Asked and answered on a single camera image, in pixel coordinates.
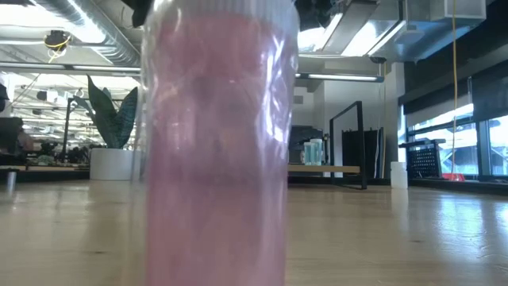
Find black cabinet panel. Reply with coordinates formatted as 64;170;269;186
341;126;385;180

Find white round plant pot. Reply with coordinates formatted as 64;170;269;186
89;148;144;182

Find black monitor screen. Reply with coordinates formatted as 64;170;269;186
0;117;24;156

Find black perforated metal cart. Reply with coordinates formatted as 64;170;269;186
398;138;448;180

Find thin black metal post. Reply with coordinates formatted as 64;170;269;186
61;96;79;162

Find black boxy machine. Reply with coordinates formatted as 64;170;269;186
288;125;330;164

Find pink medicine bottle white cap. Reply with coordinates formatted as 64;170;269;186
140;0;301;286

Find yellow hanging cord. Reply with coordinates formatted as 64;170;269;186
451;0;459;176

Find green succulent plant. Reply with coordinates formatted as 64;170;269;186
73;75;140;150

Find black yellow cord reel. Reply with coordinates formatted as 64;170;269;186
42;29;73;64

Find clear white medicine bottle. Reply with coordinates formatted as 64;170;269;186
390;160;410;190

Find person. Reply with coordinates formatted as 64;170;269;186
16;130;36;153

